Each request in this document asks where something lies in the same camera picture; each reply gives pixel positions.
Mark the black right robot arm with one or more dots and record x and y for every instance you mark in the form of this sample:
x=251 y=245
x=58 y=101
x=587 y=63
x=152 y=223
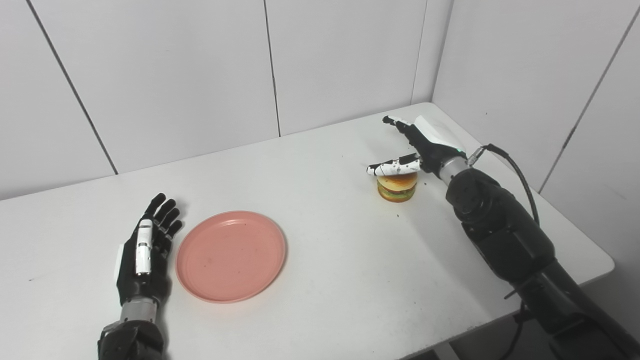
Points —
x=520 y=250

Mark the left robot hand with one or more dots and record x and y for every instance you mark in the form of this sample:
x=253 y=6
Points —
x=145 y=255

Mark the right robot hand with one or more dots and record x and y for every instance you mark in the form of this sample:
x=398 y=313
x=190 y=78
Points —
x=425 y=142

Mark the toy hamburger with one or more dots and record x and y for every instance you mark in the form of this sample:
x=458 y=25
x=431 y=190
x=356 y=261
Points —
x=397 y=187

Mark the pink plate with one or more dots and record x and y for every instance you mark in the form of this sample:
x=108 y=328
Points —
x=230 y=256

